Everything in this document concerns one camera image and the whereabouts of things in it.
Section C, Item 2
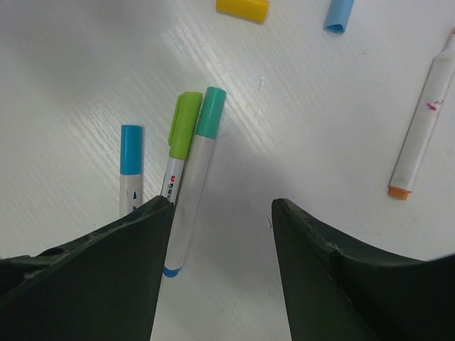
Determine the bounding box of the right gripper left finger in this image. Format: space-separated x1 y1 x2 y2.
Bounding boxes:
1 196 174 340

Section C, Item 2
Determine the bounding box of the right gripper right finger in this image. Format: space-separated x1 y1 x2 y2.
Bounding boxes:
272 199 454 340

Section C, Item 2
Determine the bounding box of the teal cap pen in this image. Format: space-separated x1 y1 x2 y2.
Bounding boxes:
164 87 226 278

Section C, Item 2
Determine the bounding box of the light green cap pen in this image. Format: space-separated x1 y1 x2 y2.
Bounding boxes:
161 92 203 204

